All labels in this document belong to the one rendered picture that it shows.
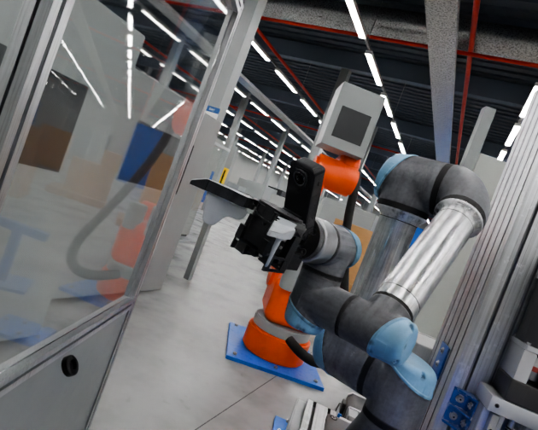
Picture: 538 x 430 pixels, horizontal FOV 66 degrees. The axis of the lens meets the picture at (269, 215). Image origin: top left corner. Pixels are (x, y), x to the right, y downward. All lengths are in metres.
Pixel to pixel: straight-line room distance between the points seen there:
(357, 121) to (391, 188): 3.20
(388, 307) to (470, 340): 0.46
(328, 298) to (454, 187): 0.36
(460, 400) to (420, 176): 0.53
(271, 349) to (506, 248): 3.22
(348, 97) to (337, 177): 0.76
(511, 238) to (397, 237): 0.29
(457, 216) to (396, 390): 0.36
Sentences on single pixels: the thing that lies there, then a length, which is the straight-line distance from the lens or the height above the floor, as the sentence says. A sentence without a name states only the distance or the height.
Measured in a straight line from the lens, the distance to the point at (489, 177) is 2.11.
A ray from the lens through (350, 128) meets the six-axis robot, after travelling 4.11.
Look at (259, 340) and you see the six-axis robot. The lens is 4.14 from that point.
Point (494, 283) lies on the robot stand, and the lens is 1.11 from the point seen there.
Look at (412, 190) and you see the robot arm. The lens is 0.94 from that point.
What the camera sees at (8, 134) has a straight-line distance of 0.64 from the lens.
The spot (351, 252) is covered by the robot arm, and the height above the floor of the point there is 1.44.
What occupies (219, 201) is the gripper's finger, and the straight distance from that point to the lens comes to 0.58.
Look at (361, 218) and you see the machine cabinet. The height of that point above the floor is 1.83.
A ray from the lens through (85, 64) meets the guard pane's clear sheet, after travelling 0.77.
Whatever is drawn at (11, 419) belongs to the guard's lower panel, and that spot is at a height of 0.87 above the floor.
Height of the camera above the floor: 1.47
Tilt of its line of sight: 2 degrees down
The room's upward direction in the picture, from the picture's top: 21 degrees clockwise
